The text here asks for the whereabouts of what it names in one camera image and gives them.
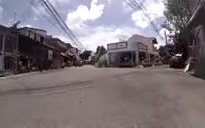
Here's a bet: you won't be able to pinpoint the green bush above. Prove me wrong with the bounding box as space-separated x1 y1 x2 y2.
93 45 109 68

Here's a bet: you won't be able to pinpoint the pale corner building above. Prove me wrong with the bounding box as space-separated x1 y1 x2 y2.
105 34 160 68

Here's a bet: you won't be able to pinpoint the grey concrete road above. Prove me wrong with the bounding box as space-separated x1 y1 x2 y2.
0 63 205 128

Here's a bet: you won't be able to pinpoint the row of low houses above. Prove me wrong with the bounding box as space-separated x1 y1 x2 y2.
0 20 93 75

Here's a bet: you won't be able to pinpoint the dark red vehicle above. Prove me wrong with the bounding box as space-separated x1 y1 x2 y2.
169 53 186 69

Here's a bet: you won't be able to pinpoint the tall green tree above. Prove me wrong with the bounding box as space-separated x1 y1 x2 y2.
158 0 195 64

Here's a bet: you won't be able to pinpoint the overhead wires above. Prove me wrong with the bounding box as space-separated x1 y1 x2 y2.
29 0 171 51

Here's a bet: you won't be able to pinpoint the dark wall with graffiti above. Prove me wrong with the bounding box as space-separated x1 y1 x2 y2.
183 0 205 84

